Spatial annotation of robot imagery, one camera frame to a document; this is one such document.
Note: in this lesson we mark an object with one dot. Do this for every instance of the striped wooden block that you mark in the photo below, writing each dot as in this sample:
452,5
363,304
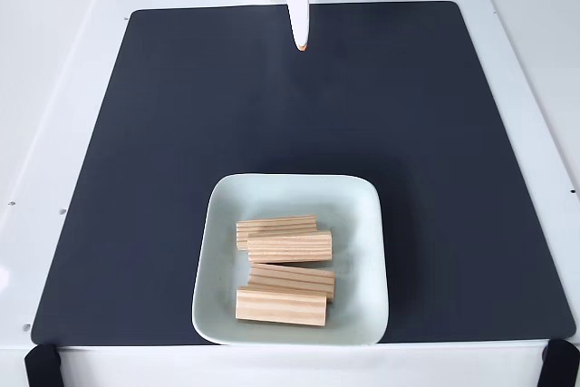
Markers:
290,248
272,225

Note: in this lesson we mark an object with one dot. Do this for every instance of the grooved wooden block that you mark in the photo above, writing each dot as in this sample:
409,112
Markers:
299,279

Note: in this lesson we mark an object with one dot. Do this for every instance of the smooth wooden block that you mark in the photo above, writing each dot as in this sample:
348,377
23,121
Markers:
281,307

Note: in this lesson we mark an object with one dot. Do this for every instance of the pale green square plate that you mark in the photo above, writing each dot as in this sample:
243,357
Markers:
358,224

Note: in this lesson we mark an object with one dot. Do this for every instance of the black rubber mat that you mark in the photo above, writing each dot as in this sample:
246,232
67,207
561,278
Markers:
136,224

